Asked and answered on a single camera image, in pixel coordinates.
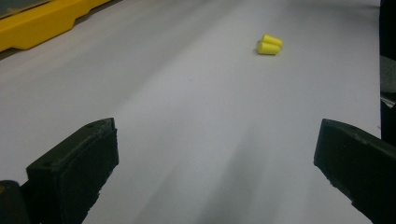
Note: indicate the yellow foam earplug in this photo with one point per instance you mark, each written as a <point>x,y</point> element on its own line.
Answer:
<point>273,39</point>
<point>267,48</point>

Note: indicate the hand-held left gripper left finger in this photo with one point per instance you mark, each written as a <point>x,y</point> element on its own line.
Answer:
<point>74,174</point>

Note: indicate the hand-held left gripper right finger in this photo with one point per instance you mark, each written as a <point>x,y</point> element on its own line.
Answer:
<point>358,165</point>

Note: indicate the yellow black organizer case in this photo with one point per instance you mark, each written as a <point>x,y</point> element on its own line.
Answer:
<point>40,21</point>

